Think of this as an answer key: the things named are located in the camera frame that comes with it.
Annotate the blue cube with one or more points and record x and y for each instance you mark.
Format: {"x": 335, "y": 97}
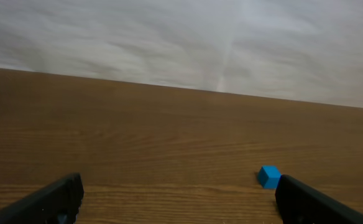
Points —
{"x": 268, "y": 177}

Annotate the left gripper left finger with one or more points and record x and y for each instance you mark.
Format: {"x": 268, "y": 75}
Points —
{"x": 48, "y": 202}

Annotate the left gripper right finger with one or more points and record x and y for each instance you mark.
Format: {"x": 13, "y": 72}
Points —
{"x": 306, "y": 205}

